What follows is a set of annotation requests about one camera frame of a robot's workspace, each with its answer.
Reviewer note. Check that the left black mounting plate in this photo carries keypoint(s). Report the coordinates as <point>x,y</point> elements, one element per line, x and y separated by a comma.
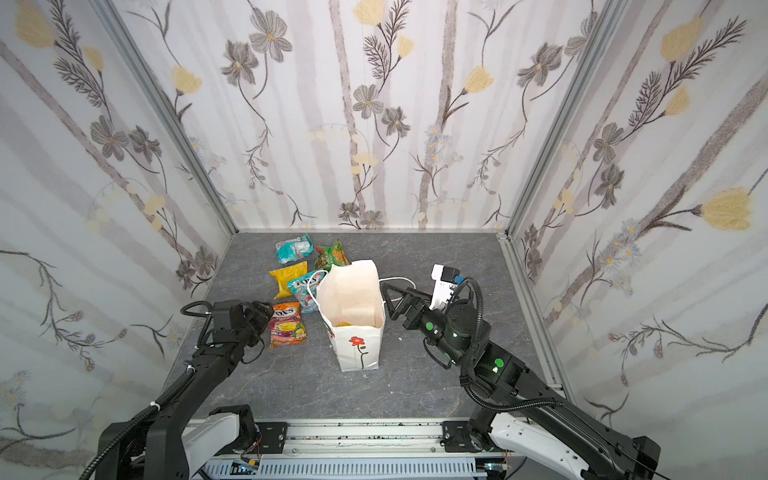
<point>264,437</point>

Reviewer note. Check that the left corner aluminium post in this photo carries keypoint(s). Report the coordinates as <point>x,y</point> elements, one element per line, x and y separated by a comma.
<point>116,29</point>

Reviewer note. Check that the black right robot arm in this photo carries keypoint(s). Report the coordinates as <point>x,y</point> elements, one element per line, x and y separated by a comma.
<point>516,410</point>

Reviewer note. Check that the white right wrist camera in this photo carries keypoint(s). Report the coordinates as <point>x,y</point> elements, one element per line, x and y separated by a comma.
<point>446,280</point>

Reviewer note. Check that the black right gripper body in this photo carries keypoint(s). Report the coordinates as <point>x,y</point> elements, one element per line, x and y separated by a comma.
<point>411,307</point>

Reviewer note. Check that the white slotted cable duct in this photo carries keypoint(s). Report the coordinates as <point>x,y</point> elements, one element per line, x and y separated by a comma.
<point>346,468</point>

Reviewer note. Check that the yellow snack packet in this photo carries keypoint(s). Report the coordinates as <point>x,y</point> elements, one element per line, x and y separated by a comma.
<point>285,275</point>

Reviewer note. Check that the red green snack packet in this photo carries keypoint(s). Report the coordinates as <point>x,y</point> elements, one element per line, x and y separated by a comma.
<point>329,256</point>

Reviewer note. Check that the right corner aluminium post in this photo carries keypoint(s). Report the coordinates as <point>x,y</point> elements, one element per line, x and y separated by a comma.
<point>596,46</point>

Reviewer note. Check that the teal mini snack packet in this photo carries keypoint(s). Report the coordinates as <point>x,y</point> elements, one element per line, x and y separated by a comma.
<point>304,289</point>

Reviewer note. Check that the orange snack packet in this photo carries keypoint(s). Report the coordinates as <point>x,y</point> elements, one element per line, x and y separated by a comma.
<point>286,326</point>

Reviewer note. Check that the corner aluminium post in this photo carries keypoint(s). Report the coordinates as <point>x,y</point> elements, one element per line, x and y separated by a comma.
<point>116,29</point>
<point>596,46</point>

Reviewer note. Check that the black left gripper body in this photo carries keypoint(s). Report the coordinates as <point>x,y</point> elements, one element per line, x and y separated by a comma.
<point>257,315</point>

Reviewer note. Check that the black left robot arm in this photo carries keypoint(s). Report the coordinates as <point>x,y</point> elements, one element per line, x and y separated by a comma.
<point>157,443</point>

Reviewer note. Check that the black mounting plate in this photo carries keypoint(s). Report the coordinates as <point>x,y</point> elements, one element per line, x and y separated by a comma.
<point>264,437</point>
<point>468,437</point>

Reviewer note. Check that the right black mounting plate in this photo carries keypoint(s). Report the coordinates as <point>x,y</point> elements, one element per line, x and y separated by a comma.
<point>468,437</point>

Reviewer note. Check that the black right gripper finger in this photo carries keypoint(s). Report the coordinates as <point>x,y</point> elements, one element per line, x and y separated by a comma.
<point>392,296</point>
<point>416,293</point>

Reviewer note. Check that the white paper bag red flower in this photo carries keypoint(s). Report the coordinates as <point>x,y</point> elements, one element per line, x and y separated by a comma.
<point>352,294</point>

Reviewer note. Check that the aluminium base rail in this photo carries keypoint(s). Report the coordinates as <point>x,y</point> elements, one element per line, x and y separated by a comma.
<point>416,437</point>

